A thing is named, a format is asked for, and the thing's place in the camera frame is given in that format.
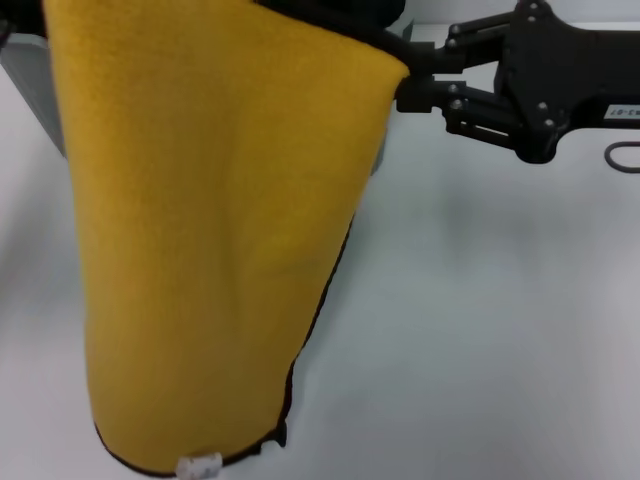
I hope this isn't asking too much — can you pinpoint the right gripper cable with plug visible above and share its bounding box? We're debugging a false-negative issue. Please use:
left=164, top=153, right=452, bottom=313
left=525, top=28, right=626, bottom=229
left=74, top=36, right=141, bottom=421
left=601, top=140, right=640, bottom=176

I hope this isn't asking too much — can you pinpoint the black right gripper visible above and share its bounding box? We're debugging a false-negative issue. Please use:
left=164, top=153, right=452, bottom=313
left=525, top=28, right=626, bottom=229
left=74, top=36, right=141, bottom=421
left=384, top=0, right=640, bottom=163

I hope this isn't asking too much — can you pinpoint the yellow towel with black edge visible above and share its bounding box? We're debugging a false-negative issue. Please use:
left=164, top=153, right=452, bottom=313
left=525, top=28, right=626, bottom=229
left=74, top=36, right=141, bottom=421
left=42, top=0, right=413, bottom=477

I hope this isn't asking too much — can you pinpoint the black cloth pile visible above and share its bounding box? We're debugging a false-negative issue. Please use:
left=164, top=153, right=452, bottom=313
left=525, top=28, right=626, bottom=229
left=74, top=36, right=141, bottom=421
left=253, top=0, right=407, bottom=37

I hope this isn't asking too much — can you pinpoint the green perforated storage box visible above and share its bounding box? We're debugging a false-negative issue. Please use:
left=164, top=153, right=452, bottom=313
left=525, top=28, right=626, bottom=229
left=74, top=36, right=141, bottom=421
left=0, top=19, right=416, bottom=178

